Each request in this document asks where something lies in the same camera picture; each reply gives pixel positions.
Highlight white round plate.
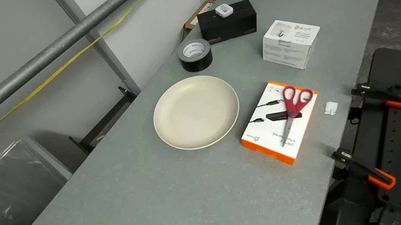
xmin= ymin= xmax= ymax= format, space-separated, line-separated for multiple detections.
xmin=147 ymin=70 xmax=245 ymax=155

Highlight black masking tape roll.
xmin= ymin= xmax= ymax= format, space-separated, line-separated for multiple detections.
xmin=175 ymin=37 xmax=215 ymax=75

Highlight white tape piece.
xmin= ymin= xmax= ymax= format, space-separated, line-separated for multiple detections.
xmin=323 ymin=100 xmax=340 ymax=117

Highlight white and orange box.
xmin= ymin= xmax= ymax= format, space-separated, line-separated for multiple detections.
xmin=233 ymin=74 xmax=328 ymax=172

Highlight black rectangular box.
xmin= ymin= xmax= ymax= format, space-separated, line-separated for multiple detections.
xmin=195 ymin=0 xmax=260 ymax=46

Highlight brown cardboard box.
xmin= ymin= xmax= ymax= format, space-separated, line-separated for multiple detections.
xmin=177 ymin=0 xmax=222 ymax=41

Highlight black partition foot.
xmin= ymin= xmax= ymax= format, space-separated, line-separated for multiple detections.
xmin=62 ymin=84 xmax=145 ymax=157

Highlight small white device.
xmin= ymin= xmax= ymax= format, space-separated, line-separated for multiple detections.
xmin=214 ymin=3 xmax=235 ymax=19

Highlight white cardboard box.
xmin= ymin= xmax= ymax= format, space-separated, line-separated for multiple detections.
xmin=258 ymin=14 xmax=326 ymax=75

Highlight grey metal pole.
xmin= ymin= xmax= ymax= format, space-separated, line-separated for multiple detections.
xmin=0 ymin=0 xmax=178 ymax=137

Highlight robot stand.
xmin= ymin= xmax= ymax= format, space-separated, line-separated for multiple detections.
xmin=290 ymin=44 xmax=401 ymax=225

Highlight red handled scissors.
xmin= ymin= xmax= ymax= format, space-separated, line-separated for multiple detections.
xmin=273 ymin=82 xmax=321 ymax=148

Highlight yellow strap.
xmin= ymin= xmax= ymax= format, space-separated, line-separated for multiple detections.
xmin=0 ymin=0 xmax=191 ymax=151

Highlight black clamp orange handle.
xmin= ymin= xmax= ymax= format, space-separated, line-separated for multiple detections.
xmin=350 ymin=77 xmax=401 ymax=115
xmin=330 ymin=140 xmax=398 ymax=198

